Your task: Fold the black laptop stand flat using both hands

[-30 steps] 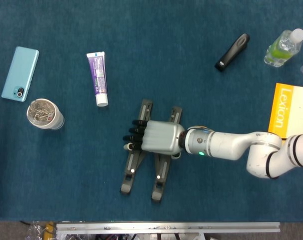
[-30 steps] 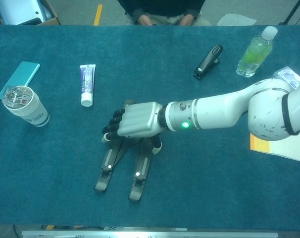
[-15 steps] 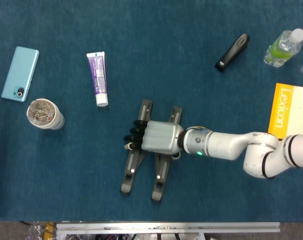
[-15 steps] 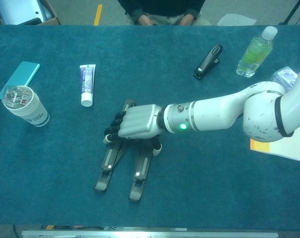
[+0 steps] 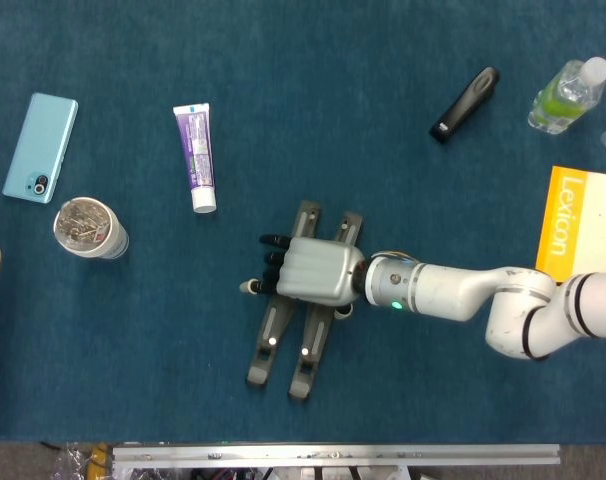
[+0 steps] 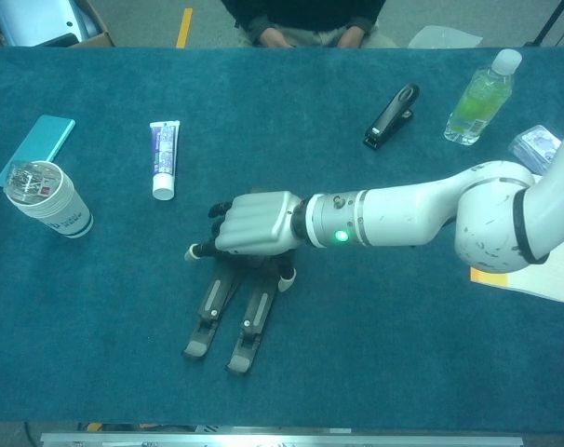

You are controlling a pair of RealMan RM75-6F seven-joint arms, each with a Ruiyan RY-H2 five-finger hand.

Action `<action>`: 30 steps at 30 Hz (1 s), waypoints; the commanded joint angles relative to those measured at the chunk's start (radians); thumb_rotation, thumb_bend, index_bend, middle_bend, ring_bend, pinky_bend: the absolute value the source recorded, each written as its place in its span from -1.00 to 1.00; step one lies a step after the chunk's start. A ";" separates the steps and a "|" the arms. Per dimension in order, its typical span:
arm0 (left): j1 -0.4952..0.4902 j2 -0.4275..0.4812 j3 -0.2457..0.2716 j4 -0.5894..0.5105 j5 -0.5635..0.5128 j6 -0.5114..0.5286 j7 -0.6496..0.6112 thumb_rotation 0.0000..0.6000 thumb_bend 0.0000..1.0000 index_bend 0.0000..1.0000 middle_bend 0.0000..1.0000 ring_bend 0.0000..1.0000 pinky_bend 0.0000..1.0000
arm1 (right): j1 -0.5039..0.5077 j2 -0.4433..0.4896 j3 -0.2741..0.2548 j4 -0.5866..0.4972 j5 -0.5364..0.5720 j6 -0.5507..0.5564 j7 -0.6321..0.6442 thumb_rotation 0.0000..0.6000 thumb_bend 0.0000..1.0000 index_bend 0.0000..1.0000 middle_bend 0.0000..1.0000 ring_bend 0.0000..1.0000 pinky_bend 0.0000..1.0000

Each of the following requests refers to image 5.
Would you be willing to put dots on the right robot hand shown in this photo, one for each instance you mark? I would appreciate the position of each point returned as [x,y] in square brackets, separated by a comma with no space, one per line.
[318,270]

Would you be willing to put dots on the black folding laptop stand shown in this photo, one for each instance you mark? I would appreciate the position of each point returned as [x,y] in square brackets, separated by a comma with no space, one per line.
[273,340]

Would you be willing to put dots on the round paper clip canister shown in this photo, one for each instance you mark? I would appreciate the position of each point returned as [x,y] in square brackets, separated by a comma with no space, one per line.
[83,225]

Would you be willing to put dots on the light blue smartphone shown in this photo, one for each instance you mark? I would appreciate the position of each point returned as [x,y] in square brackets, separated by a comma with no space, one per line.
[38,145]

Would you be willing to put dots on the purple white toothpaste tube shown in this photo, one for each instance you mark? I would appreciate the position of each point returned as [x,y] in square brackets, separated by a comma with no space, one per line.
[198,150]

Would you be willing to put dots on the blue carpet table cloth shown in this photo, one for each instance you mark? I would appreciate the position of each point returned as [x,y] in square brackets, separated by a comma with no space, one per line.
[333,75]

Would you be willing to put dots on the clear crumpled plastic bag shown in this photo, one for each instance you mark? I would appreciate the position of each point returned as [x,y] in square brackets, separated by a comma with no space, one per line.
[73,462]

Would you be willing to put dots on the yellow plastic item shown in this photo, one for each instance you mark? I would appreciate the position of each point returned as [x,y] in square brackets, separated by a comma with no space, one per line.
[99,456]

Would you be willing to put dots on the black stapler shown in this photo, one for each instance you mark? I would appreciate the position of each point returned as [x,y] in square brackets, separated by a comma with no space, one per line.
[465,105]

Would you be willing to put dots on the yellow white Lexicon notebook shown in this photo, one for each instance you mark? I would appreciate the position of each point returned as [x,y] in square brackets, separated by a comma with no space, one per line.
[593,220]

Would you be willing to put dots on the clear bottle green liquid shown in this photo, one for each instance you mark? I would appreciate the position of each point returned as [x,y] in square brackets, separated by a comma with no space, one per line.
[563,100]

